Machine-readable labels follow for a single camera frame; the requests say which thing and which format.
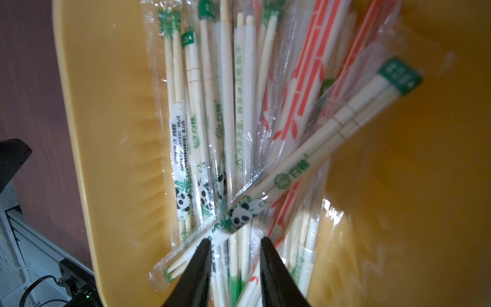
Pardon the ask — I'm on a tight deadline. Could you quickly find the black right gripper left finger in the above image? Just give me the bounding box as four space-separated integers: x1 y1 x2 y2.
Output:
163 239 212 307

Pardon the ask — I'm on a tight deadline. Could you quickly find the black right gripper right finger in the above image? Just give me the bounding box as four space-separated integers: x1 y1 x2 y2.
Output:
260 237 310 306

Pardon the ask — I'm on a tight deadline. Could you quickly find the red print chopsticks pair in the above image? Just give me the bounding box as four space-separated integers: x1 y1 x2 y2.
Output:
268 1 352 163

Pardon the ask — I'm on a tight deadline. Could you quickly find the green panda chopsticks pair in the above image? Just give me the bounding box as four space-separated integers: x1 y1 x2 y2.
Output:
149 57 423 289

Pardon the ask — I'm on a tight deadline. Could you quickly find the white green text chopsticks pair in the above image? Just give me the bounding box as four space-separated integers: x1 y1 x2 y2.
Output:
234 12 255 190

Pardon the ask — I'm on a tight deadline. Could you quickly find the yellow plastic storage box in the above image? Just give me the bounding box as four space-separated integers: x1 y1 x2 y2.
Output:
52 1 490 306

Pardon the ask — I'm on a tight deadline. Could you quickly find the green print wrapped chopsticks pair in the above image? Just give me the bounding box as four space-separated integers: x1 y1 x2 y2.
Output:
156 1 194 243

